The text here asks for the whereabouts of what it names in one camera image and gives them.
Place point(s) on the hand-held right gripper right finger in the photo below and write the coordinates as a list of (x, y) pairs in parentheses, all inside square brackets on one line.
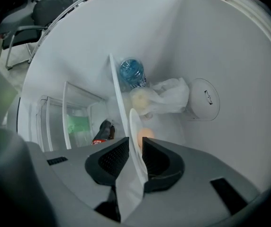
[(197, 174)]

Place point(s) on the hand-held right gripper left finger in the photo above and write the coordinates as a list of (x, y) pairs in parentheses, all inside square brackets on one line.
[(78, 164)]

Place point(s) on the white plate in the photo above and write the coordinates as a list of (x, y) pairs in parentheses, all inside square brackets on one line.
[(135, 161)]

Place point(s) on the brown egg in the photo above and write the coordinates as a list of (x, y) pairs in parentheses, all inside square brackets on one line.
[(146, 133)]

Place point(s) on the white fridge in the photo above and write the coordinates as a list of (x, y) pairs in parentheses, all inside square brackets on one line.
[(197, 44)]

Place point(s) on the clear fridge drawer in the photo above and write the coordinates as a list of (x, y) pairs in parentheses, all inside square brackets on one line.
[(52, 117)]

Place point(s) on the round white fridge control housing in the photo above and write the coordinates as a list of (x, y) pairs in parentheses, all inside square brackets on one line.
[(203, 100)]

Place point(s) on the glass fridge shelf white trim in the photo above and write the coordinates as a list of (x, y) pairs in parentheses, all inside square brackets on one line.
[(119, 96)]

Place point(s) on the green packet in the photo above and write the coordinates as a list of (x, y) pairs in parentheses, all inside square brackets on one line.
[(78, 124)]

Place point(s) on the dark cola bottle red label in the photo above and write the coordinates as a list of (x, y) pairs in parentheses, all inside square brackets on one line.
[(105, 131)]

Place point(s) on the translucent white plastic bag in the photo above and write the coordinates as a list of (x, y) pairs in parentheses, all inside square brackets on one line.
[(171, 96)]

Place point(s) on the pale round fruit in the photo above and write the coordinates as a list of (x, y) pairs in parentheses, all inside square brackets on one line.
[(139, 98)]

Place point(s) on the blue plastic water bottle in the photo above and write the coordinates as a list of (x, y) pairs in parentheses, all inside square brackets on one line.
[(132, 71)]

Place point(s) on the black office chair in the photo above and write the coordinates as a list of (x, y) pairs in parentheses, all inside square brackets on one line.
[(50, 8)]

